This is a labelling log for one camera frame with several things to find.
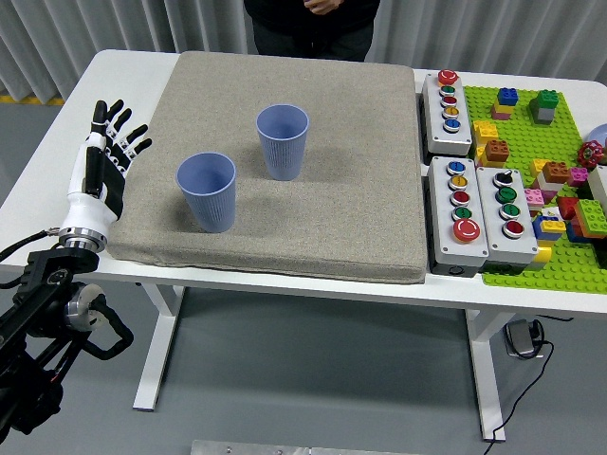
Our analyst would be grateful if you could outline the grey five-button control box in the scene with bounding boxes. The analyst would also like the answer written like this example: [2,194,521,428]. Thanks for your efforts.
[427,155,490,277]
[420,69,474,156]

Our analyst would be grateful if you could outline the white table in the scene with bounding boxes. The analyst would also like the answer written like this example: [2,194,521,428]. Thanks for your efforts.
[0,49,607,442]

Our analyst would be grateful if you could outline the person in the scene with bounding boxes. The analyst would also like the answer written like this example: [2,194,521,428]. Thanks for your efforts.
[242,0,381,63]

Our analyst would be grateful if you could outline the grey-brown cushion mat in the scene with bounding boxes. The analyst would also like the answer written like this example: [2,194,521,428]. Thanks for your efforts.
[102,50,431,285]

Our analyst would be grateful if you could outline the grey power adapter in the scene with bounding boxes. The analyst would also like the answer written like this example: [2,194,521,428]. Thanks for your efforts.
[503,319,542,357]

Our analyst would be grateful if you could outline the white box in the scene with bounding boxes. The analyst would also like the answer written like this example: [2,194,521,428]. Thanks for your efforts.
[586,165,607,206]

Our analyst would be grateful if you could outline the person's hand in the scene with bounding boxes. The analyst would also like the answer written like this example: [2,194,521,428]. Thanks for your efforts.
[303,0,343,15]

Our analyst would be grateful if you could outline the green orange brick stack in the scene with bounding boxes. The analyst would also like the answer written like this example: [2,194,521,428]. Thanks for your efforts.
[572,198,607,239]

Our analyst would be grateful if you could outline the blue yellow pink brick stack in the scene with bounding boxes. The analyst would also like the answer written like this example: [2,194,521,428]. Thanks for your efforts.
[490,87,520,120]

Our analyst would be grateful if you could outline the green studded baseplate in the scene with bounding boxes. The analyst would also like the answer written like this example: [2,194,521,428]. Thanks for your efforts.
[462,84,607,296]

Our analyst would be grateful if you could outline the yellow toy brick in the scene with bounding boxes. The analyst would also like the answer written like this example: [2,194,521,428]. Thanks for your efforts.
[472,119,499,149]
[524,244,554,272]

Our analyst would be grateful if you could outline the orange toy brick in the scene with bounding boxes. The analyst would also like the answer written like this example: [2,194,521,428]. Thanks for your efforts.
[542,160,572,186]
[482,139,511,167]

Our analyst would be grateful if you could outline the grey four-button control box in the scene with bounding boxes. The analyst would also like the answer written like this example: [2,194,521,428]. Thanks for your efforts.
[474,165,540,275]

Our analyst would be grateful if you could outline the black power cable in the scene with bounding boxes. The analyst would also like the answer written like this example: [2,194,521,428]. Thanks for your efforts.
[487,319,556,445]

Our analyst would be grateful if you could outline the red toy brick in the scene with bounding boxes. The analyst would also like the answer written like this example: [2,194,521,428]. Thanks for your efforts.
[557,196,580,222]

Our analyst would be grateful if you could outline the grey pleated curtain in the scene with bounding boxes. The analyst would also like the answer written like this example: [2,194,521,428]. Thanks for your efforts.
[0,0,607,108]

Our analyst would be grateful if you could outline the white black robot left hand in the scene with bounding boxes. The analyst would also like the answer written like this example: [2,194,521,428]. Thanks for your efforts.
[61,98,154,236]

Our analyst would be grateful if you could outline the green grey brick stack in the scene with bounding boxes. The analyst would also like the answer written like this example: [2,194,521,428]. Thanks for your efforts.
[529,89,561,125]

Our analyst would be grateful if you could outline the blue ribbed plastic cup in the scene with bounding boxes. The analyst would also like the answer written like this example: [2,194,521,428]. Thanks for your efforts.
[174,151,237,234]
[255,103,311,182]

